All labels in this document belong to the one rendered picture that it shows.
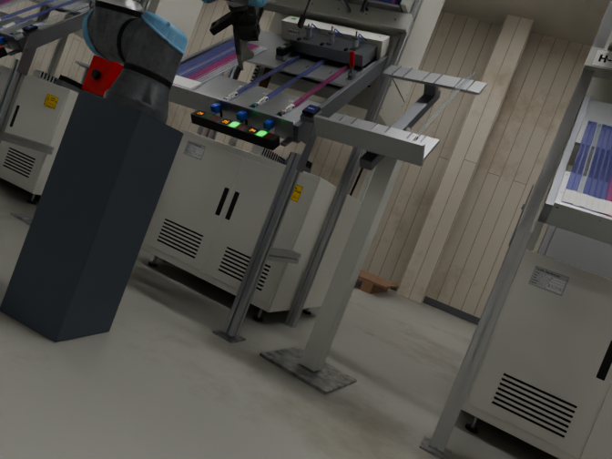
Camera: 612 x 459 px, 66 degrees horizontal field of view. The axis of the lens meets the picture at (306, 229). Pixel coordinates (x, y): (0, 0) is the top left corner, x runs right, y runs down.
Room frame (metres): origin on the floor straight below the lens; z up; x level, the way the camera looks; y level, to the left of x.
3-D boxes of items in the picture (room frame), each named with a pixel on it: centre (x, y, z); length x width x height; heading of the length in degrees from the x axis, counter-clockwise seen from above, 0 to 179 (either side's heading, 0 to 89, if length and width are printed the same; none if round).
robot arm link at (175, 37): (1.16, 0.50, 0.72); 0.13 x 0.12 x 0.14; 69
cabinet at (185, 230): (2.25, 0.22, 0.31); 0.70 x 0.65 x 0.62; 67
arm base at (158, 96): (1.15, 0.49, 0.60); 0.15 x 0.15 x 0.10
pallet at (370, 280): (4.77, -0.40, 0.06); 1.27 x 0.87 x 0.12; 71
